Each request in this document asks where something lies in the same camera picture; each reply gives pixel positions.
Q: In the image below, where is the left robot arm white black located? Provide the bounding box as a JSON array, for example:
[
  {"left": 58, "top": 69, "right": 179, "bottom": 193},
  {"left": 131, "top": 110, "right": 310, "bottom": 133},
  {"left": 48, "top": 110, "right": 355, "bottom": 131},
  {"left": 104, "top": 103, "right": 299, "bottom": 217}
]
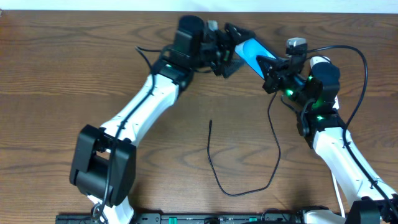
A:
[{"left": 70, "top": 15, "right": 255, "bottom": 223}]

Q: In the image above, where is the white power strip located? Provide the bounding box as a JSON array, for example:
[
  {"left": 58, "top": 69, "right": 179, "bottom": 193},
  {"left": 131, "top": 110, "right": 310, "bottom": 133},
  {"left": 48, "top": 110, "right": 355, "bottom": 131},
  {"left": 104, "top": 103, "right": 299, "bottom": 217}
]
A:
[{"left": 310, "top": 56, "right": 340, "bottom": 110}]

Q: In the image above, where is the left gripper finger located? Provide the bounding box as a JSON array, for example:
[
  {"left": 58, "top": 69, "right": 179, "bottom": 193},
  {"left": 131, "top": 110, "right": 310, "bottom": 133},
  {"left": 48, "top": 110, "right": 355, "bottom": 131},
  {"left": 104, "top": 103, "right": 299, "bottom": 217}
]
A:
[
  {"left": 224, "top": 23, "right": 256, "bottom": 42},
  {"left": 221, "top": 59, "right": 245, "bottom": 78}
]

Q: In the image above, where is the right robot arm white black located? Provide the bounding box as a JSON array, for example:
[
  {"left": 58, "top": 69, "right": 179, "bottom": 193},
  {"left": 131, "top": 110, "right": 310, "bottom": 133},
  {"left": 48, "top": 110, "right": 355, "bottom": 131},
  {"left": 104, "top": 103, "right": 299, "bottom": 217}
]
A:
[{"left": 254, "top": 44, "right": 397, "bottom": 223}]

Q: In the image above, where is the blue Galaxy smartphone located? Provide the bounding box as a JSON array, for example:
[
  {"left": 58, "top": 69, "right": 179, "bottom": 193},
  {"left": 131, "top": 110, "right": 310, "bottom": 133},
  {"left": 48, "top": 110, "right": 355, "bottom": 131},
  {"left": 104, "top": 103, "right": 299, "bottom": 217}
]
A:
[{"left": 234, "top": 38, "right": 278, "bottom": 78}]

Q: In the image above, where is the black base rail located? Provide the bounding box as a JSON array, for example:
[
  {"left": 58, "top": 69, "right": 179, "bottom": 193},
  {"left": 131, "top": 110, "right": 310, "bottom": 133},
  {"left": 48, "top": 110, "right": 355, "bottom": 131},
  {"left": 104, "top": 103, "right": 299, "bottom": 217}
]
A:
[{"left": 55, "top": 212, "right": 312, "bottom": 224}]

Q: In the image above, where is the black charger cable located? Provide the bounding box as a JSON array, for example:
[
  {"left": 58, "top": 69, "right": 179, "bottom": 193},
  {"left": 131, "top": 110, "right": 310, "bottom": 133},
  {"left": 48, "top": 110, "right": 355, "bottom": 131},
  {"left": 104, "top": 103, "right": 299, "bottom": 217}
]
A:
[{"left": 206, "top": 54, "right": 333, "bottom": 197}]

